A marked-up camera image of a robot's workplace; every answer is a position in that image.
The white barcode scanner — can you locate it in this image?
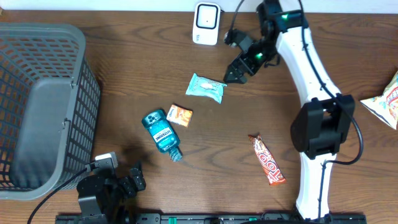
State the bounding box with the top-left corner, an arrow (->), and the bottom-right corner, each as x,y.
192,2 -> 221,45

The orange chocolate bar wrapper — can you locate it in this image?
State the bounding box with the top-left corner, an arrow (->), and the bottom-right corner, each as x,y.
248,134 -> 286,185

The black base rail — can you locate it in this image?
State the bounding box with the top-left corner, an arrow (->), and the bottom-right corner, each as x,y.
55,212 -> 368,224

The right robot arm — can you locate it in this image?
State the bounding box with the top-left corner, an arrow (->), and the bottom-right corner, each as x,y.
224,1 -> 357,223

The blue Listerine mouthwash bottle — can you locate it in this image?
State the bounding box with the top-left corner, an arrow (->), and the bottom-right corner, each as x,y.
141,110 -> 182,162

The yellow snack chip bag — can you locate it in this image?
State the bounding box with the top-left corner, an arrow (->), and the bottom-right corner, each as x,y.
360,73 -> 398,129

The pale green snack packet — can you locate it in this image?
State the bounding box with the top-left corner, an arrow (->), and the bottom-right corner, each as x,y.
185,73 -> 227,104

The small orange tissue pack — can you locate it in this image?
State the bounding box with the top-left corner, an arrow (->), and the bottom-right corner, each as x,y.
166,105 -> 193,128

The grey plastic mesh basket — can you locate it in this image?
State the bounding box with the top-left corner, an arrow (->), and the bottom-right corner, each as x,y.
1,22 -> 101,200

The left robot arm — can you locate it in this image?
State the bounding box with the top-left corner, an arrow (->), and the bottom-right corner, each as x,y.
75,158 -> 146,224

